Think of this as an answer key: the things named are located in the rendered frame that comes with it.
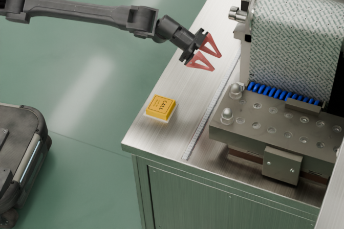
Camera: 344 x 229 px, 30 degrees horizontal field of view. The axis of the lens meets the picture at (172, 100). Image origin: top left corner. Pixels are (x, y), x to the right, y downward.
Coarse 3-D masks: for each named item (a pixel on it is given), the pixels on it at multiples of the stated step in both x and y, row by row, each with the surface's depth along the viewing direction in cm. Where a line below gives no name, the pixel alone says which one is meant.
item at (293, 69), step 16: (256, 48) 175; (272, 48) 172; (288, 48) 170; (256, 64) 179; (272, 64) 177; (288, 64) 174; (304, 64) 172; (320, 64) 169; (336, 64) 167; (256, 80) 184; (272, 80) 181; (288, 80) 178; (304, 80) 176; (320, 80) 173; (304, 96) 180; (320, 96) 178
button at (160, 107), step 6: (156, 96) 197; (162, 96) 197; (150, 102) 195; (156, 102) 195; (162, 102) 195; (168, 102) 195; (174, 102) 195; (150, 108) 193; (156, 108) 193; (162, 108) 193; (168, 108) 193; (150, 114) 194; (156, 114) 193; (162, 114) 192; (168, 114) 193
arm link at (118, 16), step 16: (32, 0) 184; (48, 0) 184; (64, 0) 184; (16, 16) 185; (32, 16) 188; (48, 16) 188; (64, 16) 184; (80, 16) 182; (96, 16) 181; (112, 16) 180; (128, 16) 180; (144, 16) 179
